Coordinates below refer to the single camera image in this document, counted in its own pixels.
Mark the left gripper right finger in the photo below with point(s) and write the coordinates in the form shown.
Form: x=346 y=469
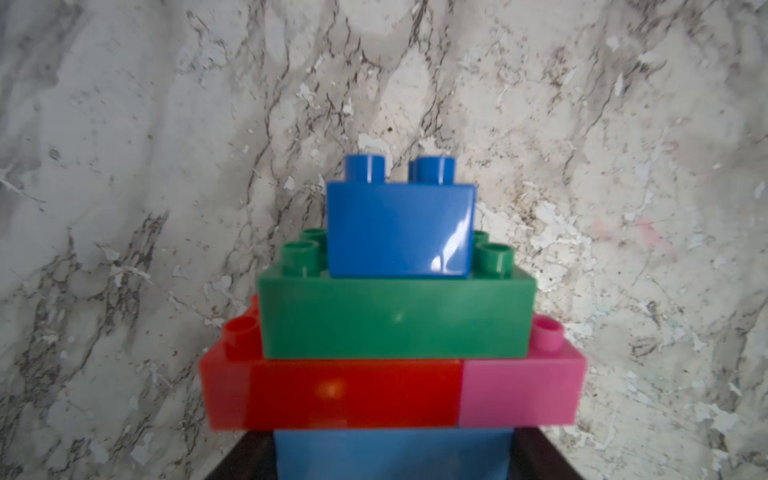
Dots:
x=534 y=457

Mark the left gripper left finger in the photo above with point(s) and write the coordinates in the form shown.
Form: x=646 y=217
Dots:
x=252 y=458

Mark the light blue long lego brick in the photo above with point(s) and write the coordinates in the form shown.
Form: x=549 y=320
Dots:
x=441 y=453

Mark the red lego brick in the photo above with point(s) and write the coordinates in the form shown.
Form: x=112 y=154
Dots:
x=244 y=391

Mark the pink small lego brick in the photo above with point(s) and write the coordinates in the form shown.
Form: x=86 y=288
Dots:
x=542 y=389

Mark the green lego brick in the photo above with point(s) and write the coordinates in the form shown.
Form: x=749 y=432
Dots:
x=313 y=315

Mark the blue small lego brick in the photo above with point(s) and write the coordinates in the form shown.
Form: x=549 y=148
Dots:
x=419 y=228

